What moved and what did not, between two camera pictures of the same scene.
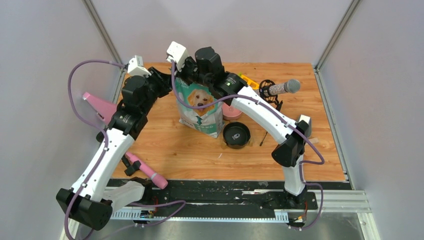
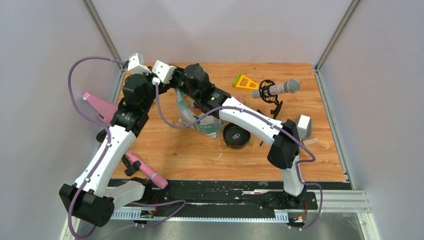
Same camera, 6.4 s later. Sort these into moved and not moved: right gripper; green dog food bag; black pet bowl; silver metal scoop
Moved: right gripper
Not moved: silver metal scoop; black pet bowl; green dog food bag
